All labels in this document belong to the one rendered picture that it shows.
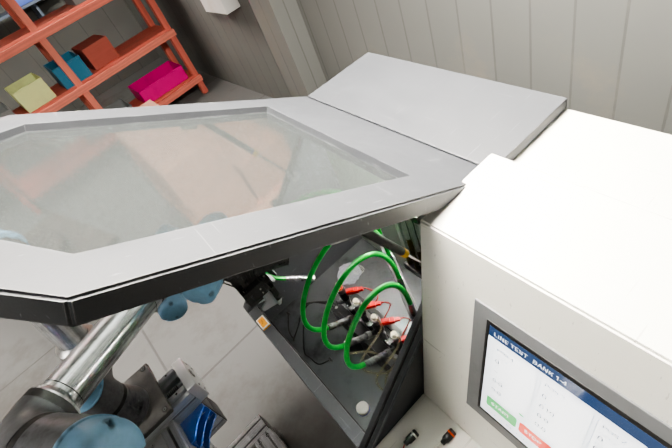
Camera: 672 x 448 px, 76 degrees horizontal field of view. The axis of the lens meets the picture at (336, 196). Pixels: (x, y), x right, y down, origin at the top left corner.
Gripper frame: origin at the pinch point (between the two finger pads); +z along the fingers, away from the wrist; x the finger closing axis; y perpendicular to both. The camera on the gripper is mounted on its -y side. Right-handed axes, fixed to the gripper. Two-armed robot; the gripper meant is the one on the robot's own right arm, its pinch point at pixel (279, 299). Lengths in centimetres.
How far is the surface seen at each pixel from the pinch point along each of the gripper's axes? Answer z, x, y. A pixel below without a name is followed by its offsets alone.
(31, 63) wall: 39, -670, 25
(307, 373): 27.4, 6.1, 7.2
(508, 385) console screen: -6, 59, -19
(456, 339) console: -7, 47, -20
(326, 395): 27.3, 15.8, 7.0
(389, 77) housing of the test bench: -28, -13, -67
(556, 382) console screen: -16, 67, -22
